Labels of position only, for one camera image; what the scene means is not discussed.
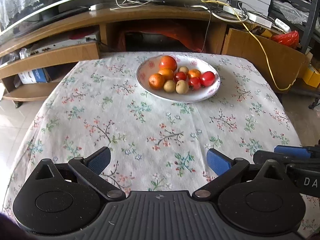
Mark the wooden tv stand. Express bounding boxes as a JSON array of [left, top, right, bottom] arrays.
[[1, 5, 227, 105]]

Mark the white power strip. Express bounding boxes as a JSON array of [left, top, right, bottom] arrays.
[[223, 5, 272, 29]]

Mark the large red tomato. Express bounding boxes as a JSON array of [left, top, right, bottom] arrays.
[[158, 55, 177, 72]]

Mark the small brown longan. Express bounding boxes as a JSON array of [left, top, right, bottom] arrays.
[[178, 66, 189, 75]]

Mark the floral white tablecloth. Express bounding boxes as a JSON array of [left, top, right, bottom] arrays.
[[1, 51, 320, 238]]

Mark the black metal shelf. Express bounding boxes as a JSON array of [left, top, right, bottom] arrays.
[[268, 0, 319, 53]]

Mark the cardboard box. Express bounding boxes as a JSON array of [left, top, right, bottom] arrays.
[[222, 28, 308, 93]]

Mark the red plastic bag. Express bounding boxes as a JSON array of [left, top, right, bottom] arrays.
[[271, 30, 299, 49]]

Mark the yellow cable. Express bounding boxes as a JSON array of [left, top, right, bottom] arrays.
[[157, 0, 297, 91]]

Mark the white floral ceramic plate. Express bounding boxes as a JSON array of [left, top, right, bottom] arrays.
[[136, 54, 221, 103]]

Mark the orange tangerine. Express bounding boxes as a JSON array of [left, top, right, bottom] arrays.
[[158, 68, 174, 80], [148, 73, 165, 90], [188, 69, 202, 79]]

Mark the brown longan fruit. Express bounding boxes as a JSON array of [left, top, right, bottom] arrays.
[[176, 80, 189, 94], [163, 80, 176, 93]]

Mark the red cherry tomato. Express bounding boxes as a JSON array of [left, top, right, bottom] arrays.
[[200, 71, 215, 87], [188, 77, 201, 90], [174, 72, 187, 83]]

